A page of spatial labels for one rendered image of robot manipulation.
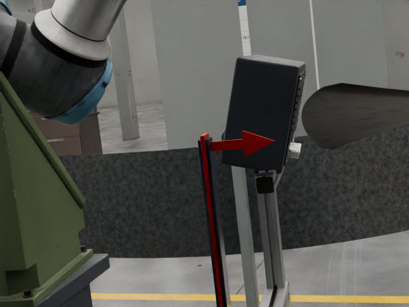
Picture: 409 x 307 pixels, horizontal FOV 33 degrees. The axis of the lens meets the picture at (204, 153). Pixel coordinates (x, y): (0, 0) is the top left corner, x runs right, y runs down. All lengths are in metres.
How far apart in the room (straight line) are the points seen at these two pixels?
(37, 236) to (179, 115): 6.37
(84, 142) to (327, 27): 2.74
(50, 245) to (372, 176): 1.81
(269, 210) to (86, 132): 6.30
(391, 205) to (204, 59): 4.66
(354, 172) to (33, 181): 1.80
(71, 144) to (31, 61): 6.40
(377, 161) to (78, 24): 1.75
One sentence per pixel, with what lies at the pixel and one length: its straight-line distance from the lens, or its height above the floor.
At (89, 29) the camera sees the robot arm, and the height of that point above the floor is 1.32.
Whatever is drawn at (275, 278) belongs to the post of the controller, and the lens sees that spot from 1.21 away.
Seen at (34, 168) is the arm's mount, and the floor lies 1.15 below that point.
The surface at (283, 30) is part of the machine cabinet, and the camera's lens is 6.82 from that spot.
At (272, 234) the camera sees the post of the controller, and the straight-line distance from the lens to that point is 1.18.
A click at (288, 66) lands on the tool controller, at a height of 1.23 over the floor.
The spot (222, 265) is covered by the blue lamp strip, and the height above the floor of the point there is 1.07.
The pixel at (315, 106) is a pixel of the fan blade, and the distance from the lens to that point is 0.55.
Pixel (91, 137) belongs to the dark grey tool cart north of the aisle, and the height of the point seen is 0.55.
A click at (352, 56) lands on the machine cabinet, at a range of 6.71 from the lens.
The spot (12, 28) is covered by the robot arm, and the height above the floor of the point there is 1.33.
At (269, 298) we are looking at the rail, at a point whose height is 0.86.
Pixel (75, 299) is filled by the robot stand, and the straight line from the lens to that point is 0.95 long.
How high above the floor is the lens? 1.26
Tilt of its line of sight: 8 degrees down
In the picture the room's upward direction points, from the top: 7 degrees counter-clockwise
